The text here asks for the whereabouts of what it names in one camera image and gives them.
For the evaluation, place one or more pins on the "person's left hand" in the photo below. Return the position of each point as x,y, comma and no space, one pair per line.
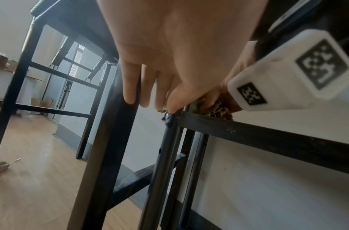
177,45

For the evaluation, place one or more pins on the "person's right hand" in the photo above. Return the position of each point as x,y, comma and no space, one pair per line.
239,69

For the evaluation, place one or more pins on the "green and pink cleaning cloth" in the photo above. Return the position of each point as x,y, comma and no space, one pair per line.
217,111

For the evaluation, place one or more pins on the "dark metal shelf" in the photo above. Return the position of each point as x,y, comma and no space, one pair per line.
248,132

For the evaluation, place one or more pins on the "white marker cube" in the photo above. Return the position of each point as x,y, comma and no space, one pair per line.
282,74

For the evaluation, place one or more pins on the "dark framed glass door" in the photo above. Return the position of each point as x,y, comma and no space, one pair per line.
77,56

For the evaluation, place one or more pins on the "black marker wristband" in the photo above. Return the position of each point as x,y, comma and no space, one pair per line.
333,13

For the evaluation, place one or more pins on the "black low table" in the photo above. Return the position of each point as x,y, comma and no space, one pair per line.
106,134

